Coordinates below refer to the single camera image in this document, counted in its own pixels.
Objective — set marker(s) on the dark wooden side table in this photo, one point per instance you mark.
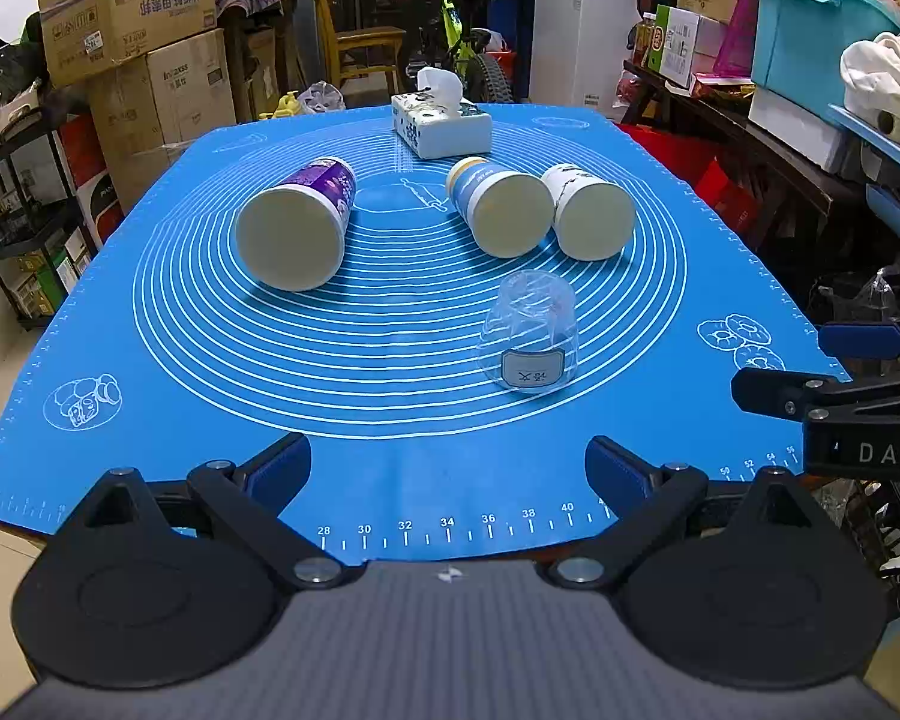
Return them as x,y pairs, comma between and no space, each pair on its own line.
757,165

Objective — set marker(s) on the large brown cardboard box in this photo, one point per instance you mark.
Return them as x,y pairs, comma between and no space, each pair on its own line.
169,109

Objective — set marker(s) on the yellow toy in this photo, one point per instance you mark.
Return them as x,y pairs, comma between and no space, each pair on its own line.
285,105

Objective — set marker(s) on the red box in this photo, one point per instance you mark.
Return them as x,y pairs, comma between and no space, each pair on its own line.
90,180

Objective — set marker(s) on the purple paper cup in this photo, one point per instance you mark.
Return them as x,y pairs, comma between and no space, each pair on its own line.
292,236

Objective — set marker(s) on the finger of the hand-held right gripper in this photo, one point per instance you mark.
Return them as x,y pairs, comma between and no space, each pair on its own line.
862,337
780,390

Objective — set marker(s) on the open cardboard box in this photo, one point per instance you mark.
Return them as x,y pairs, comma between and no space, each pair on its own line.
120,11

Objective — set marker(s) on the clear crumpled plastic bag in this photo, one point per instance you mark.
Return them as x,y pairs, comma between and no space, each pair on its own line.
862,296

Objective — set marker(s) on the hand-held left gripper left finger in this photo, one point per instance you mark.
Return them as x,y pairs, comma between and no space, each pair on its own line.
283,469

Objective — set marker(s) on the blue silicone baking mat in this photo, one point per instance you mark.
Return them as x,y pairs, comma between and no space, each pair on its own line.
390,345

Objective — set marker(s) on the wooden chair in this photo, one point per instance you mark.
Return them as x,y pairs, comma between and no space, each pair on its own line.
345,37

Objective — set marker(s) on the teal plastic storage bin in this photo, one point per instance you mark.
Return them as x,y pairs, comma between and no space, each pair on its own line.
810,37

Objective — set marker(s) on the clear plastic cup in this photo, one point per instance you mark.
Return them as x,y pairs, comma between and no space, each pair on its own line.
529,330

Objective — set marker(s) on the black and green bicycle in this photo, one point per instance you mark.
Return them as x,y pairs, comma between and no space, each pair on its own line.
461,37

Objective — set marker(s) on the white storage box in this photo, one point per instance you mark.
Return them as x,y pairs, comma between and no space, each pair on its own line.
795,127

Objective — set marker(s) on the small clear plastic bag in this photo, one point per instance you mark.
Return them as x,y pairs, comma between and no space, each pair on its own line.
322,96

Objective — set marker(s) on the white floral paper cup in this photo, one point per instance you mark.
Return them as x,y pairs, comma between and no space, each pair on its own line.
592,217

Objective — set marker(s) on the white crumpled cloth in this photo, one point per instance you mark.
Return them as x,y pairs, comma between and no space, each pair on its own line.
885,67

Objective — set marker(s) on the white chest freezer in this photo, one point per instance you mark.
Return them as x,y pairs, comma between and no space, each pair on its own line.
581,37

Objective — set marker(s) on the black metal shelf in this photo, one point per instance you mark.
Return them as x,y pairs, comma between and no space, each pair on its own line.
22,187

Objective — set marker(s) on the white tissue box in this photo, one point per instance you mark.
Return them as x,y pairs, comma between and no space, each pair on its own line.
442,124

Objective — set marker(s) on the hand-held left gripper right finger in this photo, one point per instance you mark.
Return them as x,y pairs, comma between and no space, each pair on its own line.
613,474

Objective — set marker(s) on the pink plastic bag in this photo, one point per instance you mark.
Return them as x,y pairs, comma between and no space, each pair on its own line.
739,30

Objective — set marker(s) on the green and white carton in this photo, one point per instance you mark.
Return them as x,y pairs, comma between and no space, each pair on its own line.
682,45

